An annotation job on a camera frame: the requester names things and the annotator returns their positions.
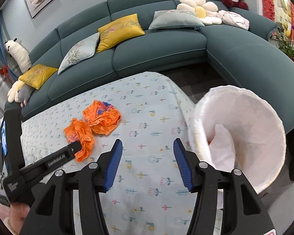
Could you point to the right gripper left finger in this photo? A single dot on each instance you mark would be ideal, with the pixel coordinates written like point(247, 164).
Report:
point(52, 212)

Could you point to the white long plush toy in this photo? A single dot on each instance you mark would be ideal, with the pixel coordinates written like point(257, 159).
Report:
point(19, 54)

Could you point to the yellow cushion left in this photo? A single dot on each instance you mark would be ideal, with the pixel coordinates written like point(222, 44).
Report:
point(37, 75)

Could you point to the daisy flower pillow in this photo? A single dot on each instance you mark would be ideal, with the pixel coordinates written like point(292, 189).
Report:
point(206, 11)

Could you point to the yellow cushion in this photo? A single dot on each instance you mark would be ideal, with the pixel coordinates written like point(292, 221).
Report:
point(118, 31)
point(37, 75)

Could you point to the floral light blue tablecloth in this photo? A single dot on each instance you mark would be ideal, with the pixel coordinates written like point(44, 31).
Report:
point(148, 195)

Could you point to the white lined trash bin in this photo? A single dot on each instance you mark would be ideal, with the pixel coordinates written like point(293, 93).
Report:
point(254, 126)

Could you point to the potted orchid plant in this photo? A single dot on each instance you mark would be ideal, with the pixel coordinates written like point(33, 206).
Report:
point(284, 39)

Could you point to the light blue floral cushion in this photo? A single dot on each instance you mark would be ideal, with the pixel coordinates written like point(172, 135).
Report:
point(82, 50)

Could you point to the grey green cushion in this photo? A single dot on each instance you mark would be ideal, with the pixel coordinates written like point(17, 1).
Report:
point(175, 19)

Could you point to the orange snack wrapper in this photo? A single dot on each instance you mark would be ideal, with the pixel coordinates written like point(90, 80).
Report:
point(102, 117)
point(79, 130)

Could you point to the teal sectional sofa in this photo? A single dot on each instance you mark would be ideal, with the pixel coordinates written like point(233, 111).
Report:
point(244, 58)

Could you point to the white pink folded blanket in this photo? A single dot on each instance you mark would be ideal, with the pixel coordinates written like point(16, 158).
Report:
point(233, 19)

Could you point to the yellow cushion centre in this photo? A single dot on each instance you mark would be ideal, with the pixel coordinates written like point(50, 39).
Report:
point(118, 31)

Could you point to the white tissue paper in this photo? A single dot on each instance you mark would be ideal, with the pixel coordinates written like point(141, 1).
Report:
point(222, 149)

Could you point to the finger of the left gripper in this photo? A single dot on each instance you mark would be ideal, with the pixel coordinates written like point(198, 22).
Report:
point(60, 157)

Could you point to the blue curtain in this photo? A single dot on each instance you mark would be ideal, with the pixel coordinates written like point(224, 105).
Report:
point(5, 70)

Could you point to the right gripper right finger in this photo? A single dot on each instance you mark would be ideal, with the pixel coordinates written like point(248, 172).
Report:
point(243, 211)

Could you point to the person's left hand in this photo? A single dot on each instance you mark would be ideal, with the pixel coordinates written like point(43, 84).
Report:
point(16, 218)

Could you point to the grey cream plush toy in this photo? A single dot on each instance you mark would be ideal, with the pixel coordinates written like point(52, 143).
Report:
point(20, 92)

